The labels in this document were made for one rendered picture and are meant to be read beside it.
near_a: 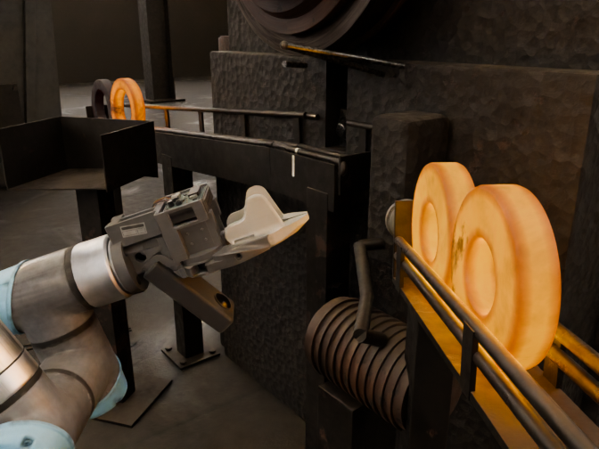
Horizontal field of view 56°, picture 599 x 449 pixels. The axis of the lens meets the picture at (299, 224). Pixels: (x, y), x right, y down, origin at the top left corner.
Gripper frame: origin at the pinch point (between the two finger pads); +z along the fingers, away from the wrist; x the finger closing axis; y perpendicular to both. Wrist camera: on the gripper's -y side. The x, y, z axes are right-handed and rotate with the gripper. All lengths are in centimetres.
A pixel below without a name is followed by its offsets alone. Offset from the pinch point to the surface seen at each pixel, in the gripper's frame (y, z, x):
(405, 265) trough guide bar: -9.4, 10.2, 1.1
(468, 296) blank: -6.5, 13.0, -14.6
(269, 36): 19, 4, 50
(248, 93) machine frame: 9, -4, 74
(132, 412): -56, -58, 62
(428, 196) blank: -1.7, 14.7, 0.1
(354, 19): 17.9, 16.8, 31.1
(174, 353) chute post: -58, -52, 89
